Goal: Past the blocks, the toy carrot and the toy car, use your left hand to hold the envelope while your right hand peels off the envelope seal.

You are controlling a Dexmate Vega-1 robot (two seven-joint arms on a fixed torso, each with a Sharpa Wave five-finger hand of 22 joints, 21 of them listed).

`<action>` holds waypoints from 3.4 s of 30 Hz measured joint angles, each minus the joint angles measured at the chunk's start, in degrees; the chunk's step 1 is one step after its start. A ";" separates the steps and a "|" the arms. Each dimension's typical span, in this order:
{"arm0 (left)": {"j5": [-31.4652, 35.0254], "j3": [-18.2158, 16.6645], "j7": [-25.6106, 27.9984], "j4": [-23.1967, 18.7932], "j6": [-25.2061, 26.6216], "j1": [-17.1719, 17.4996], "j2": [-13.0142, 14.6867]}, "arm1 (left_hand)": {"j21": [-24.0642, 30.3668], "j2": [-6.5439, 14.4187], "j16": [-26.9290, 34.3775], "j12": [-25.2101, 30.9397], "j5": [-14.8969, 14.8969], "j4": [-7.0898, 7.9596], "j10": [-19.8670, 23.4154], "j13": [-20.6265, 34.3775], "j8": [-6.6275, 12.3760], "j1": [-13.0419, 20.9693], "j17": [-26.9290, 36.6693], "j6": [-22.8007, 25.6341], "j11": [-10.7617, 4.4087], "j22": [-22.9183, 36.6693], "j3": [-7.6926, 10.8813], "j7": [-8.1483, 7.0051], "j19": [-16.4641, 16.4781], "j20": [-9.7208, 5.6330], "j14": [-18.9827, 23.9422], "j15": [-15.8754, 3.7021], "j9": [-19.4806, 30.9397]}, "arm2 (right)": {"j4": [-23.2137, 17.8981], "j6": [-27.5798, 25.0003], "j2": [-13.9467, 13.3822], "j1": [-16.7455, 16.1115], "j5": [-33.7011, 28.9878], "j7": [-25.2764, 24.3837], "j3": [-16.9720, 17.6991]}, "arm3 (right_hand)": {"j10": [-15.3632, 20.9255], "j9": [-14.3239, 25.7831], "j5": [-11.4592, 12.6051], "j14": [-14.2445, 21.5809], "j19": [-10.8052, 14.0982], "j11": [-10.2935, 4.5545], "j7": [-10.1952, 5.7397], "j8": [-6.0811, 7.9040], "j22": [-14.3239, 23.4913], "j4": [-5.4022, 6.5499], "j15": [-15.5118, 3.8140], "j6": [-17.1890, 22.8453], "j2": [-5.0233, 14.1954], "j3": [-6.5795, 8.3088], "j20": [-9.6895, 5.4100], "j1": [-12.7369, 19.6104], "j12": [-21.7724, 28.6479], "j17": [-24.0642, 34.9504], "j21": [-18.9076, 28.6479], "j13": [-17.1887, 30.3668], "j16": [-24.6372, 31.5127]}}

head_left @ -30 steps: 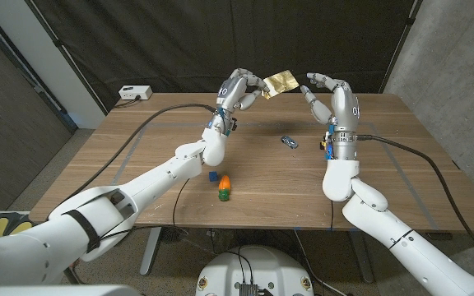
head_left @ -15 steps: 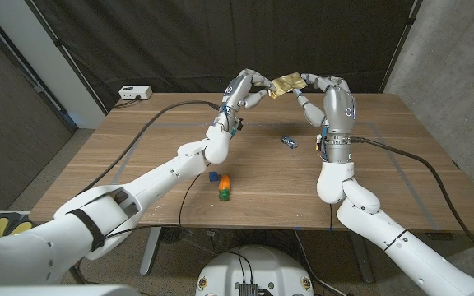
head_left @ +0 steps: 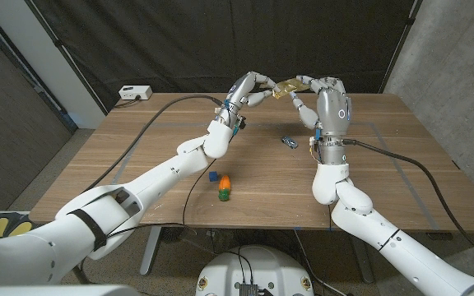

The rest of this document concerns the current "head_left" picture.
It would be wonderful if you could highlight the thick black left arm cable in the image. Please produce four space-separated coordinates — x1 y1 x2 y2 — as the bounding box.
82 95 225 194

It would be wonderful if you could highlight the white table leg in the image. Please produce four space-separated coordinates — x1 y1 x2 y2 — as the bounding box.
351 246 374 284
139 225 163 276

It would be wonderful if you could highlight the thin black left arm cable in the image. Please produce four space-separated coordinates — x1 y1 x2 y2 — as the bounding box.
105 158 220 239

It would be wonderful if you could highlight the white robot torso base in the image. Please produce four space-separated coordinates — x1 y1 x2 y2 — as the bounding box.
195 245 315 296

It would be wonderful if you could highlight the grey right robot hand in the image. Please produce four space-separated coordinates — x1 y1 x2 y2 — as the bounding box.
288 74 352 140

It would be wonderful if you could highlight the white power strip box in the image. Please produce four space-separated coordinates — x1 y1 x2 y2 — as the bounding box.
118 85 153 101

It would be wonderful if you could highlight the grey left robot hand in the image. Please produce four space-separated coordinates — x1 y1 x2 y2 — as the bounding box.
224 71 282 111

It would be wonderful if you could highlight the black backdrop curtain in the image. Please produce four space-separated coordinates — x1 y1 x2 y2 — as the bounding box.
25 0 423 112

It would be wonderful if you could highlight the orange and green toy carrot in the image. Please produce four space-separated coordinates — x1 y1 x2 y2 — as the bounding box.
217 174 233 202

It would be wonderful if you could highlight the black backdrop stand pole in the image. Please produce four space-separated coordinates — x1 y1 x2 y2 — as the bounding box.
25 0 109 115
379 0 424 95

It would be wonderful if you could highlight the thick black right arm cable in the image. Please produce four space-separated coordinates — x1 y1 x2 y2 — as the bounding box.
342 138 474 271

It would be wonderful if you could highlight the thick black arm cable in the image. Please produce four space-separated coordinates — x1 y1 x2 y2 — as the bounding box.
342 138 474 271
82 95 225 194

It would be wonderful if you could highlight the gold foil envelope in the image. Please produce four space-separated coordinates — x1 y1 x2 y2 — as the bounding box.
272 79 310 100

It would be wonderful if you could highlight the small blue toy car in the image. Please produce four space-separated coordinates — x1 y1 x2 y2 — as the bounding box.
280 135 300 150

